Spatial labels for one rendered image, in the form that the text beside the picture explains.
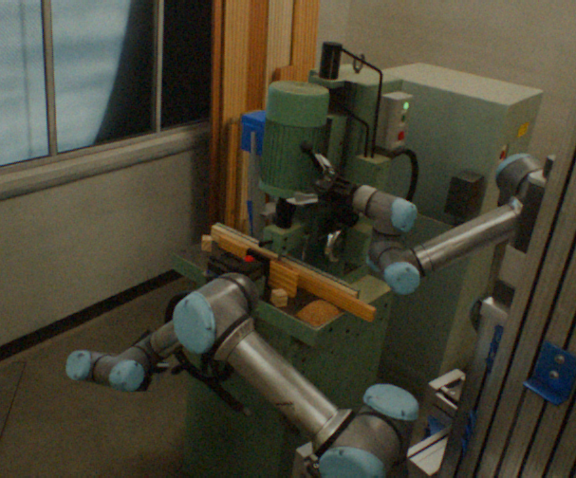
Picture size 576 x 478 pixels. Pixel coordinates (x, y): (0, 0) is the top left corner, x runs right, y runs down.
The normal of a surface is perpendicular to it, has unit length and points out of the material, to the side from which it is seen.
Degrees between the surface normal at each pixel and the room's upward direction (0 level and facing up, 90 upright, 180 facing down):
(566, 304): 90
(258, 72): 87
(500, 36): 90
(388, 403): 8
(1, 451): 1
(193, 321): 87
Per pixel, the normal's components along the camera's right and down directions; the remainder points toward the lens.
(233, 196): 0.79, 0.30
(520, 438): -0.78, 0.19
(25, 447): 0.11, -0.89
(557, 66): -0.59, 0.29
